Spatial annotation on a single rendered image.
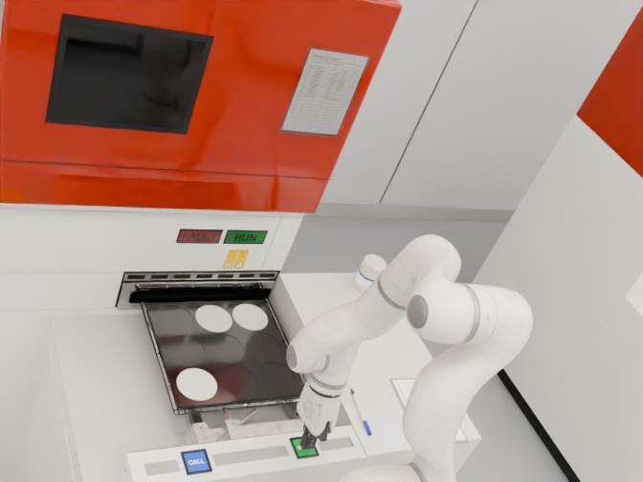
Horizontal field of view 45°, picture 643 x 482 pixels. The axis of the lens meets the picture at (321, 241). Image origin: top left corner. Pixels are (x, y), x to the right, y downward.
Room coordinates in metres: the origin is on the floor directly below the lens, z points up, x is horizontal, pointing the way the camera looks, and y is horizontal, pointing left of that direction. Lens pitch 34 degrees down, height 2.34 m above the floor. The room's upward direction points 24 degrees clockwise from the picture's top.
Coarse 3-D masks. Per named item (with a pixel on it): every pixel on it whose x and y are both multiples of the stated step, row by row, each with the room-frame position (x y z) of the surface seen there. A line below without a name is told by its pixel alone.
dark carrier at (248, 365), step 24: (168, 312) 1.52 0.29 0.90; (192, 312) 1.55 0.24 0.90; (264, 312) 1.67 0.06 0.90; (168, 336) 1.44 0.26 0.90; (192, 336) 1.47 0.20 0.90; (216, 336) 1.51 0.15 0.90; (240, 336) 1.54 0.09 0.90; (264, 336) 1.58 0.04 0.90; (168, 360) 1.36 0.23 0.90; (192, 360) 1.39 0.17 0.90; (216, 360) 1.43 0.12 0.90; (240, 360) 1.46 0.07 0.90; (264, 360) 1.50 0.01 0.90; (240, 384) 1.38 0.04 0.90; (264, 384) 1.42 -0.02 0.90; (288, 384) 1.45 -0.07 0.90
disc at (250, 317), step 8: (240, 304) 1.66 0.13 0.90; (248, 304) 1.67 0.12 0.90; (240, 312) 1.63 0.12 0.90; (248, 312) 1.64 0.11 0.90; (256, 312) 1.66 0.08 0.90; (240, 320) 1.60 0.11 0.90; (248, 320) 1.61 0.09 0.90; (256, 320) 1.63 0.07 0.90; (264, 320) 1.64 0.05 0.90; (248, 328) 1.58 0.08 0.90; (256, 328) 1.60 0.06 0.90
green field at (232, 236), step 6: (228, 234) 1.65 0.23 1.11; (234, 234) 1.67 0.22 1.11; (240, 234) 1.68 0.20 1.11; (246, 234) 1.69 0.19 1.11; (252, 234) 1.70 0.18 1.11; (258, 234) 1.71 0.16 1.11; (264, 234) 1.72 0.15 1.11; (228, 240) 1.66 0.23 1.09; (234, 240) 1.67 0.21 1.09; (240, 240) 1.68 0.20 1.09; (246, 240) 1.69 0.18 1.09; (252, 240) 1.70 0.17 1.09; (258, 240) 1.71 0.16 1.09
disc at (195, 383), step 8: (192, 368) 1.37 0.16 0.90; (184, 376) 1.33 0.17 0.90; (192, 376) 1.34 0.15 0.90; (200, 376) 1.35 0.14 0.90; (208, 376) 1.36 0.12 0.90; (184, 384) 1.31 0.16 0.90; (192, 384) 1.32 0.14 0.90; (200, 384) 1.33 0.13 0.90; (208, 384) 1.34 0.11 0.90; (216, 384) 1.35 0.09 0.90; (184, 392) 1.29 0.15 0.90; (192, 392) 1.30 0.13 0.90; (200, 392) 1.31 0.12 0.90; (208, 392) 1.32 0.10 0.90; (200, 400) 1.28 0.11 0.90
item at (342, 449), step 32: (192, 448) 1.10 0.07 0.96; (224, 448) 1.13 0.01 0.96; (256, 448) 1.17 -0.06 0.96; (288, 448) 1.21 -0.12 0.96; (320, 448) 1.25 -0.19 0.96; (352, 448) 1.29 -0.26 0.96; (128, 480) 0.98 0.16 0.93; (160, 480) 0.99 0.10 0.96; (192, 480) 1.02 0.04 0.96; (224, 480) 1.06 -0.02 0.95; (256, 480) 1.11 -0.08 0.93; (288, 480) 1.16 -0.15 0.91; (320, 480) 1.22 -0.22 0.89
